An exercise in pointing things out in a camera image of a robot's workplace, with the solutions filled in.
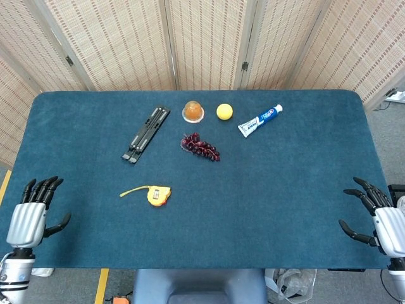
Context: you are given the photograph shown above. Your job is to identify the yellow ball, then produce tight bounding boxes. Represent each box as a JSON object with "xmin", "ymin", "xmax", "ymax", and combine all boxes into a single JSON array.
[{"xmin": 216, "ymin": 103, "xmax": 234, "ymax": 121}]

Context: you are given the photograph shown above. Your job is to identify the blue white toothpaste tube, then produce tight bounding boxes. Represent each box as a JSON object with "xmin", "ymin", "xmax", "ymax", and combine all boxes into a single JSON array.
[{"xmin": 237, "ymin": 104, "xmax": 284, "ymax": 139}]

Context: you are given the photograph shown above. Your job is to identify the blue felt table cover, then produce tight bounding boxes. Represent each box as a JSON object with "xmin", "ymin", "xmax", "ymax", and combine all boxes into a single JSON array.
[{"xmin": 0, "ymin": 90, "xmax": 400, "ymax": 270}]

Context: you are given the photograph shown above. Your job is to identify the orange jelly cup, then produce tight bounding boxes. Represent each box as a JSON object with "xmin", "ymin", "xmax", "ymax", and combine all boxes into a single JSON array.
[{"xmin": 182, "ymin": 100, "xmax": 205, "ymax": 124}]

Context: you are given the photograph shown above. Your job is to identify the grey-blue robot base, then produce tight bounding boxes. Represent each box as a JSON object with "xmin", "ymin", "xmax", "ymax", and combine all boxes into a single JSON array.
[{"xmin": 132, "ymin": 269, "xmax": 268, "ymax": 304}]

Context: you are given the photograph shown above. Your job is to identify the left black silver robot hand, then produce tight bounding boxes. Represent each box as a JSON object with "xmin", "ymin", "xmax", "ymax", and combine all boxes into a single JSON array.
[{"xmin": 6, "ymin": 175, "xmax": 72, "ymax": 250}]

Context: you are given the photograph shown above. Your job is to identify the woven bamboo folding screen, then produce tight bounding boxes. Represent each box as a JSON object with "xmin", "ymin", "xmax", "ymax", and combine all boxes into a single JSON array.
[{"xmin": 0, "ymin": 0, "xmax": 405, "ymax": 168}]

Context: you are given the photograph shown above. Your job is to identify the black box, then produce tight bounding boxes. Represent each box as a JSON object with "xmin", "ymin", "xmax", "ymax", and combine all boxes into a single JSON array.
[{"xmin": 388, "ymin": 184, "xmax": 405, "ymax": 208}]

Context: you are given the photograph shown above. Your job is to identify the yellow strip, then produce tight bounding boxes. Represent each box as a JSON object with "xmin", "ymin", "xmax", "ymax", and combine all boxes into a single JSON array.
[
  {"xmin": 0, "ymin": 170, "xmax": 13, "ymax": 205},
  {"xmin": 94, "ymin": 268, "xmax": 110, "ymax": 304}
]

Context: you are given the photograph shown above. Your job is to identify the purple grape bunch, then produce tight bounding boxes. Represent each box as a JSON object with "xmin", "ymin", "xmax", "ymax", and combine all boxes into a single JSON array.
[{"xmin": 180, "ymin": 132, "xmax": 221, "ymax": 162}]

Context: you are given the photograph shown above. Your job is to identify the black folding laptop stand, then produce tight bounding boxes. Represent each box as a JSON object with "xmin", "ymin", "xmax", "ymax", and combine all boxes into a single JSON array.
[{"xmin": 121, "ymin": 106, "xmax": 171, "ymax": 164}]

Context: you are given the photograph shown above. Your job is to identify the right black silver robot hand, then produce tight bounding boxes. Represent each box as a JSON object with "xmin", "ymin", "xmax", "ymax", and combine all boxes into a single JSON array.
[{"xmin": 338, "ymin": 176, "xmax": 405, "ymax": 259}]

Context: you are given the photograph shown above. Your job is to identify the clear plastic bag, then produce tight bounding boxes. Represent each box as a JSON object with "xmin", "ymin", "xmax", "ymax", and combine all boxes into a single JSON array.
[{"xmin": 265, "ymin": 268, "xmax": 318, "ymax": 304}]

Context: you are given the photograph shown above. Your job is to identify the yellow tape measure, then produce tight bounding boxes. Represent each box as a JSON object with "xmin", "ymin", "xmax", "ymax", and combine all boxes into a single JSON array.
[{"xmin": 119, "ymin": 185, "xmax": 173, "ymax": 208}]

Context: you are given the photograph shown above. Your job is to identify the white power strip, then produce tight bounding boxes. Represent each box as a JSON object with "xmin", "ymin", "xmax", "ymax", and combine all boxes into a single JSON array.
[{"xmin": 385, "ymin": 89, "xmax": 405, "ymax": 104}]

